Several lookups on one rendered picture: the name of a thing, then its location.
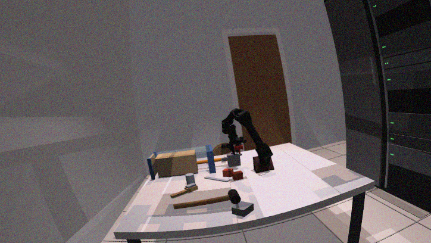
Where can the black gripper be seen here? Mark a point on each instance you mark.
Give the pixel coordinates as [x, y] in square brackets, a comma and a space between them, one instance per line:
[231, 146]

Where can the grey cylinder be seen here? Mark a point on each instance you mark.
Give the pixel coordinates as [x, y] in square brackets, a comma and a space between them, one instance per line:
[190, 178]

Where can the orange-red cube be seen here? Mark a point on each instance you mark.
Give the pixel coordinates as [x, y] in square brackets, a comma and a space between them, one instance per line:
[237, 175]
[227, 172]

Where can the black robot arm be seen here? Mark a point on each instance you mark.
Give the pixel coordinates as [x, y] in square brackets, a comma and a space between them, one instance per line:
[244, 118]

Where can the wooden-handled mallet with black head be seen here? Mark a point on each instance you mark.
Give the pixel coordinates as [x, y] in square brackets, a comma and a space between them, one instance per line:
[232, 195]

